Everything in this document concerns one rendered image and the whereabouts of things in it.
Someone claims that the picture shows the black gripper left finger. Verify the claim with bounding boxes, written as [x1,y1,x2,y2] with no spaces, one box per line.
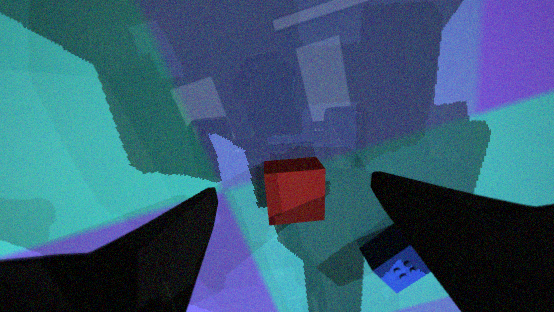
[0,187,218,312]

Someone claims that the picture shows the red block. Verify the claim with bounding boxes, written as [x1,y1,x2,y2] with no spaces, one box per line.
[264,157,325,226]

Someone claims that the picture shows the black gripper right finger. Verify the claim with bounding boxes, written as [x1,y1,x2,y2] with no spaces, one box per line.
[371,171,554,312]

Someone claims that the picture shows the blue studded block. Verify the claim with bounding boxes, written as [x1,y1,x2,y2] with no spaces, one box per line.
[359,223,431,293]

